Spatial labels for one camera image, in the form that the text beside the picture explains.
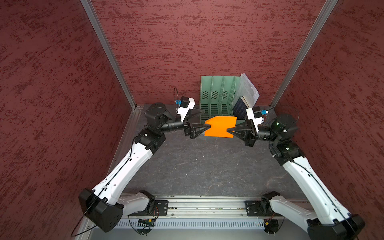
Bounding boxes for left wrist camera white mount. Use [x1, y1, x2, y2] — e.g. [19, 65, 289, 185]
[177, 96, 196, 122]

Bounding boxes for right aluminium frame post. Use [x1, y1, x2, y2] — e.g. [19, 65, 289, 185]
[269, 0, 338, 107]

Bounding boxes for right base circuit board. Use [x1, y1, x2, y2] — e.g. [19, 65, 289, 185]
[264, 220, 280, 235]

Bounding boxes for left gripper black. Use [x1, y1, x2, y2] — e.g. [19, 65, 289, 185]
[158, 105, 210, 139]

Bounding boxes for white paper sheets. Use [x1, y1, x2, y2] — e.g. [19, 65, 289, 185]
[232, 73, 260, 108]

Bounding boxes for dark blue notebook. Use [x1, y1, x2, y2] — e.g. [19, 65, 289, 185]
[233, 96, 250, 120]

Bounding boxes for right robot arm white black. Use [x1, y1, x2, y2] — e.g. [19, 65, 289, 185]
[227, 115, 366, 240]

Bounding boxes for base circuit board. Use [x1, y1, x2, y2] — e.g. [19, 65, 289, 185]
[264, 220, 280, 235]
[137, 219, 156, 228]

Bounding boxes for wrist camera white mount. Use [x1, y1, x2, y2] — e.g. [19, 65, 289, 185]
[177, 96, 196, 122]
[246, 107, 269, 133]

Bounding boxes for orange square paper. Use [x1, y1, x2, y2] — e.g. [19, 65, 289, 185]
[204, 117, 237, 138]

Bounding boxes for left base circuit board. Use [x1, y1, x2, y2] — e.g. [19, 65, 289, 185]
[137, 219, 156, 228]

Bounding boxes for left aluminium frame post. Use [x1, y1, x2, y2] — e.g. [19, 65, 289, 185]
[81, 0, 137, 110]

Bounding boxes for front aluminium rail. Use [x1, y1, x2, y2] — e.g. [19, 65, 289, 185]
[85, 196, 329, 220]

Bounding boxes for aluminium frame post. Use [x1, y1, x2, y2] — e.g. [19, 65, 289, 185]
[269, 0, 338, 107]
[81, 0, 137, 110]

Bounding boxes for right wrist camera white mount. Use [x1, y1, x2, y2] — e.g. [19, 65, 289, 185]
[246, 107, 269, 133]

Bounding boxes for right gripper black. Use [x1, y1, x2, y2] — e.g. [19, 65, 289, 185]
[226, 117, 280, 146]

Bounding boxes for green file organizer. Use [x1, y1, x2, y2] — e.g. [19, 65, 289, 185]
[200, 76, 240, 124]

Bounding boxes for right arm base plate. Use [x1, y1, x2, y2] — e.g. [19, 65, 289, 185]
[245, 200, 282, 218]

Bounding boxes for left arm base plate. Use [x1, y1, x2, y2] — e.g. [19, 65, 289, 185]
[131, 200, 169, 217]

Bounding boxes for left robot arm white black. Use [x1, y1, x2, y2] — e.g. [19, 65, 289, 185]
[79, 98, 210, 233]

